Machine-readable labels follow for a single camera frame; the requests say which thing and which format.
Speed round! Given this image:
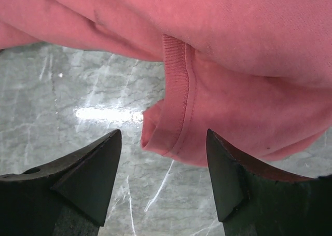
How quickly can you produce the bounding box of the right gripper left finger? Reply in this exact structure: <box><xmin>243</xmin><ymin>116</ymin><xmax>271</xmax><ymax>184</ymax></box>
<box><xmin>1</xmin><ymin>130</ymin><xmax>122</xmax><ymax>235</ymax></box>

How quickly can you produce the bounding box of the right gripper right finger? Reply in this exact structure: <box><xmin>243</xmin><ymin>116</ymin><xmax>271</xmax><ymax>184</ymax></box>
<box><xmin>206</xmin><ymin>130</ymin><xmax>331</xmax><ymax>235</ymax></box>

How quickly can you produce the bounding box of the red t-shirt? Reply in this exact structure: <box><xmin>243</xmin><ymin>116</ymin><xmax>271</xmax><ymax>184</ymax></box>
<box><xmin>1</xmin><ymin>0</ymin><xmax>331</xmax><ymax>166</ymax></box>

